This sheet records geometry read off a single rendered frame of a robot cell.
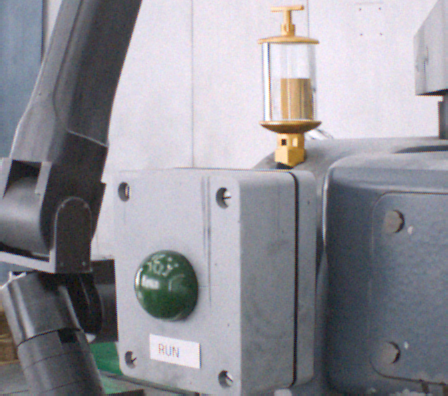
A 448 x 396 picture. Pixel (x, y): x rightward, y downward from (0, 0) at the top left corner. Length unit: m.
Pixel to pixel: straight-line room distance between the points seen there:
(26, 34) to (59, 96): 8.24
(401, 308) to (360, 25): 6.67
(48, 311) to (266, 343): 0.44
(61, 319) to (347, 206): 0.44
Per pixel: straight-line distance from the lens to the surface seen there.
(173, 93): 8.22
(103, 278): 0.96
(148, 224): 0.52
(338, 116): 7.26
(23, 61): 9.14
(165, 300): 0.49
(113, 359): 6.34
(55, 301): 0.92
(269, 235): 0.49
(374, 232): 0.50
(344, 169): 0.52
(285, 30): 0.57
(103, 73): 0.93
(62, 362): 0.91
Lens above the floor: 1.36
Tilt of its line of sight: 3 degrees down
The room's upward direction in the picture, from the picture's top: 1 degrees counter-clockwise
